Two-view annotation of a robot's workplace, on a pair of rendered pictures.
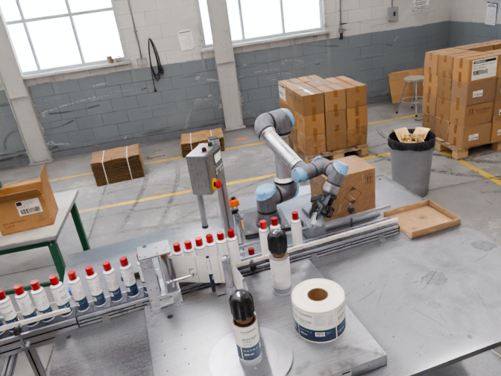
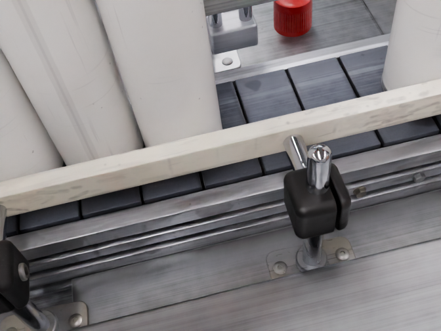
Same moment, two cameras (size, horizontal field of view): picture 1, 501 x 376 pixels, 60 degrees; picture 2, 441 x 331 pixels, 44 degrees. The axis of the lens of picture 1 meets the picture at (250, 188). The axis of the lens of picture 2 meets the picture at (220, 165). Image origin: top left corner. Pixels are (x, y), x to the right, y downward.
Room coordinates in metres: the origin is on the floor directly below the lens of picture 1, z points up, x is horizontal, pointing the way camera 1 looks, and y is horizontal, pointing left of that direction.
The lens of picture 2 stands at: (1.58, 0.06, 1.16)
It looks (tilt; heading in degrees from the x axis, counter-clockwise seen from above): 53 degrees down; 9
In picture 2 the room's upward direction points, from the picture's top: 10 degrees counter-clockwise
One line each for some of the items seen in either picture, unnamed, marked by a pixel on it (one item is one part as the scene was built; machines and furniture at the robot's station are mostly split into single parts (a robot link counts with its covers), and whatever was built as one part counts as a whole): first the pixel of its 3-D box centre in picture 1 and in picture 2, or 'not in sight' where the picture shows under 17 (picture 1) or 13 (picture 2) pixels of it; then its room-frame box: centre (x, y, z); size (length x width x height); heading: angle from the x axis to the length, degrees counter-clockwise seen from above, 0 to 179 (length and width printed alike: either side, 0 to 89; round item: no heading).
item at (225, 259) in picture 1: (228, 274); not in sight; (1.60, 0.15, 0.97); 0.05 x 0.05 x 0.19
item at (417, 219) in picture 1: (420, 217); not in sight; (2.06, -0.90, 0.85); 0.30 x 0.26 x 0.04; 104
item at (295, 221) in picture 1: (296, 230); not in sight; (1.89, -0.20, 0.98); 0.05 x 0.05 x 0.20
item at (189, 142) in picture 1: (202, 142); not in sight; (6.33, 0.62, 0.11); 0.65 x 0.54 x 0.22; 94
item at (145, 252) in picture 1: (153, 249); not in sight; (1.62, 0.45, 1.14); 0.14 x 0.11 x 0.01; 104
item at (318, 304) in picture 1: (318, 309); not in sight; (1.33, -0.20, 0.95); 0.20 x 0.20 x 0.14
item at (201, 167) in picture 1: (206, 168); not in sight; (1.88, 0.19, 1.38); 0.17 x 0.10 x 0.19; 159
